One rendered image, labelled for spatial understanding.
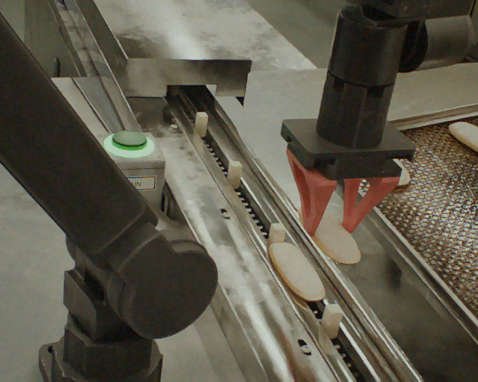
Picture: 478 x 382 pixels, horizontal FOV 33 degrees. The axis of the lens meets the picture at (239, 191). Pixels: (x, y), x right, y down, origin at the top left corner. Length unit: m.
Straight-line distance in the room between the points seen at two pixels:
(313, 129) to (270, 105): 0.57
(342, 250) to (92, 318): 0.23
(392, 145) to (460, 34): 0.11
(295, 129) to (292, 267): 0.17
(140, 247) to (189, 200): 0.34
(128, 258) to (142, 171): 0.35
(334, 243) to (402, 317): 0.16
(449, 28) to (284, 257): 0.28
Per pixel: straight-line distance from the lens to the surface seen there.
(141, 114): 1.08
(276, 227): 0.85
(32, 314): 0.78
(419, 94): 1.44
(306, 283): 0.79
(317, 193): 0.68
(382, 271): 0.91
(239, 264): 0.79
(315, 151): 0.66
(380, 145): 0.69
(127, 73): 1.11
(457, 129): 1.03
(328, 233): 0.73
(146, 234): 0.55
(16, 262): 0.85
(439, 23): 0.70
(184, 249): 0.57
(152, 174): 0.90
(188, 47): 1.17
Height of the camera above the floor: 1.30
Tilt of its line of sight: 29 degrees down
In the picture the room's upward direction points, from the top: 9 degrees clockwise
